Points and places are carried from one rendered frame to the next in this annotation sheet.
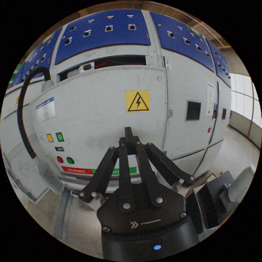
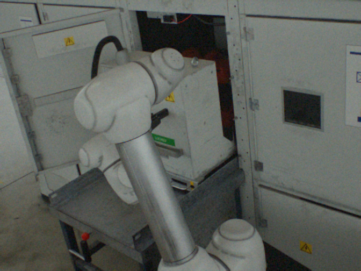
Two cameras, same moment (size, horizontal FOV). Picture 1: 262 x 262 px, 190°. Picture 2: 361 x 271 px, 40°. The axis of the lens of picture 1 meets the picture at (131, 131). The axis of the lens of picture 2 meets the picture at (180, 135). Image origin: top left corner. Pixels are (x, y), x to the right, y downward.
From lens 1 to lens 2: 1.91 m
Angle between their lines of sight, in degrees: 45
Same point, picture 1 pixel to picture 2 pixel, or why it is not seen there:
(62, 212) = (88, 181)
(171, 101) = (254, 86)
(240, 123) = not seen: outside the picture
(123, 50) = (200, 7)
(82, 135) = not seen: hidden behind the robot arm
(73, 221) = (94, 191)
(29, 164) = (71, 118)
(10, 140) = (48, 84)
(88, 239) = (91, 207)
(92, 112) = not seen: hidden behind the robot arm
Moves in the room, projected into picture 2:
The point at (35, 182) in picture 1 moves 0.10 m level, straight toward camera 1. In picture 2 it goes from (64, 144) to (74, 149)
